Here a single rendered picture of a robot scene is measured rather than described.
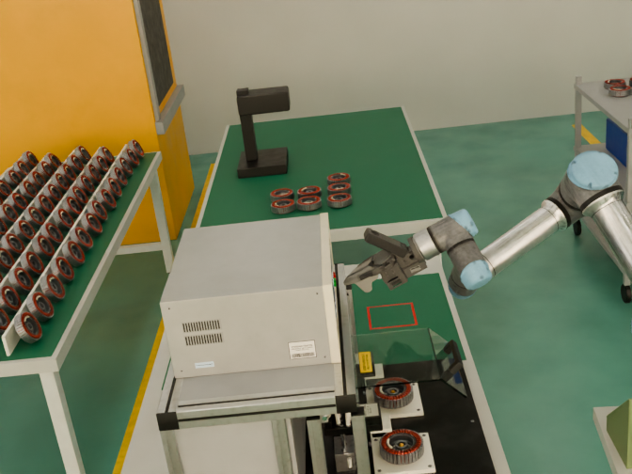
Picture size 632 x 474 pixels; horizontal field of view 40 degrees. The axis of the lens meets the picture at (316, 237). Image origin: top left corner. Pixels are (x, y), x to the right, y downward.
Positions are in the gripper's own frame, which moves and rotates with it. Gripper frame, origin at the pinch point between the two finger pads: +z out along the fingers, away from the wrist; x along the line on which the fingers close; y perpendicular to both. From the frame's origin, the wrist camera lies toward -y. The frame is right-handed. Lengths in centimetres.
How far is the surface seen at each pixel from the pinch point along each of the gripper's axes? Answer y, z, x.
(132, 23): -69, 93, 326
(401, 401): 39.0, 5.8, -1.7
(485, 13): 80, -106, 512
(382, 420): 30.0, 8.2, -20.0
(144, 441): 14, 74, 0
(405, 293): 48, 1, 72
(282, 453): 12, 26, -42
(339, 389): 4.8, 6.7, -39.9
